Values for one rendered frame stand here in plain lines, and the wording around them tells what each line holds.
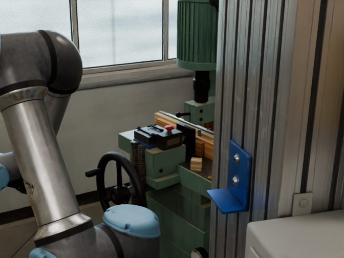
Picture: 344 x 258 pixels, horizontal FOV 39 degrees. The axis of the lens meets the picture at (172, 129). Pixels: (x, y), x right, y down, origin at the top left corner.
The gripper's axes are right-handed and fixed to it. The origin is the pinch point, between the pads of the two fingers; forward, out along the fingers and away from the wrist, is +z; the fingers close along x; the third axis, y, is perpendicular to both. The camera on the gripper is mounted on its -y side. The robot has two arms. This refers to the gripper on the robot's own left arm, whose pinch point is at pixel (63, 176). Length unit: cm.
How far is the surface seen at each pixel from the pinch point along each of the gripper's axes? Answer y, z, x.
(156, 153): -18.8, 17.6, 16.1
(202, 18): -63, 13, 15
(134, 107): -31, 114, -115
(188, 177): -15.7, 28.2, 23.1
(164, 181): -11.4, 23.4, 18.7
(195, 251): 3.9, 31.8, 35.2
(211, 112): -39, 37, 14
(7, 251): 72, 63, -102
